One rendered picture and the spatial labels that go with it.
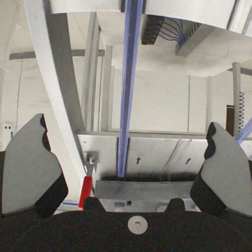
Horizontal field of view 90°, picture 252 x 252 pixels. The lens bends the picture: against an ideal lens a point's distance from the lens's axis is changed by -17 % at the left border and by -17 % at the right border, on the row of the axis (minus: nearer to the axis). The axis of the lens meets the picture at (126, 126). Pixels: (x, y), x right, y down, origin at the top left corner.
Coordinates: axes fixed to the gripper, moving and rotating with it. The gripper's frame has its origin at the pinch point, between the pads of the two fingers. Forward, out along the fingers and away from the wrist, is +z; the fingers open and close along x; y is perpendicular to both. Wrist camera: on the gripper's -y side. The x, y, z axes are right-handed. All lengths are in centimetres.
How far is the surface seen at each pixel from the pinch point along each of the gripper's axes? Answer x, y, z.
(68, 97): -8.1, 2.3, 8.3
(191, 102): 94, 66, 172
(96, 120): -32, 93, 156
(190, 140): 11.9, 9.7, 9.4
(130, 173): 2.3, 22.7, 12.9
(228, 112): 50, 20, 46
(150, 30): 6.8, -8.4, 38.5
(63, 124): -9.0, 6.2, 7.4
